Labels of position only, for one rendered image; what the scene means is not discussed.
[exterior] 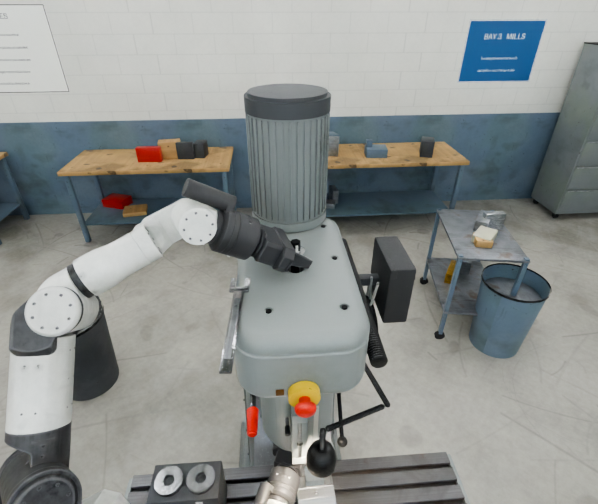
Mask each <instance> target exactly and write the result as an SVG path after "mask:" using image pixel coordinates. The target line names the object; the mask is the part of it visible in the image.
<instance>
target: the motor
mask: <svg viewBox="0 0 598 504"><path fill-rule="evenodd" d="M244 108H245V118H246V132H247V146H248V159H249V173H250V187H251V201H252V217H255V218H257V219H259V221H260V224H262V225H265V226H268V227H271V228H272V227H274V226H275V227H277V228H280V229H283V230H284V232H285V233H297V232H303V231H307V230H310V229H313V228H315V227H317V226H318V225H320V224H321V223H322V222H323V221H324V220H325V218H326V199H327V175H328V151H329V127H330V108H331V93H330V92H328V90H327V89H326V88H323V87H320V86H316V85H309V84H293V83H284V84H268V85H261V86H256V87H252V88H250V89H248V90H247V92H246V93H244Z"/></svg>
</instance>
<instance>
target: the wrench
mask: <svg viewBox="0 0 598 504"><path fill-rule="evenodd" d="M250 281H251V278H246V279H245V285H244V287H235V286H236V278H231V282H230V288H229V292H230V293H233V298H232V304H231V309H230V314H229V320H228V325H227V330H226V336H225V341H224V346H223V352H222V357H221V362H220V368H219V374H231V373H232V368H233V362H234V355H235V348H236V342H237V335H238V329H239V322H240V315H241V309H242V302H243V296H244V292H249V289H250Z"/></svg>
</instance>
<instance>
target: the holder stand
mask: <svg viewBox="0 0 598 504"><path fill-rule="evenodd" d="M226 499H227V485H226V480H225V475H224V470H223V465H222V461H209V462H194V463H180V464H165V465H156V466H155V469H154V473H153V477H152V481H151V485H150V489H149V494H148V498H147V502H146V504H226Z"/></svg>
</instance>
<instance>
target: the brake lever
mask: <svg viewBox="0 0 598 504"><path fill-rule="evenodd" d="M258 415H259V409H258V408H257V407H256V396H255V395H252V394H250V407H249V408H248V409H247V435H248V436H249V437H255V436H256V435H257V431H258Z"/></svg>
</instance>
